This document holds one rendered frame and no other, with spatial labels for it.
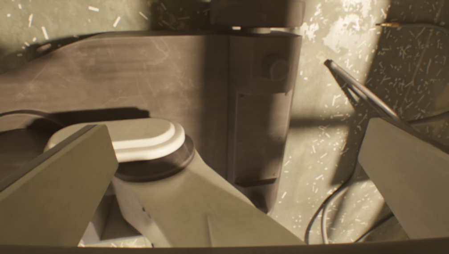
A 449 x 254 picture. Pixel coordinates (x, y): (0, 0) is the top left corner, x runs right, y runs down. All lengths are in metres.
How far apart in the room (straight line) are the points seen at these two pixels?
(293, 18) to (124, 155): 0.37
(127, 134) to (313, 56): 0.56
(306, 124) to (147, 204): 0.62
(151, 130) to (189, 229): 0.16
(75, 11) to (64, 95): 0.22
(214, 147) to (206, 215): 0.27
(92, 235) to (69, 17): 0.47
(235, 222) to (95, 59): 0.37
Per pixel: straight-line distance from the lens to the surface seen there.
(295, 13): 0.47
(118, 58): 0.46
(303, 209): 1.10
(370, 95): 0.82
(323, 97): 0.80
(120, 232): 0.47
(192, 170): 0.35
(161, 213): 0.30
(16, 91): 0.55
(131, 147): 0.35
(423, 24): 0.96
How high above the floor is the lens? 0.61
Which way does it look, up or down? 60 degrees down
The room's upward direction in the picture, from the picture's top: 157 degrees clockwise
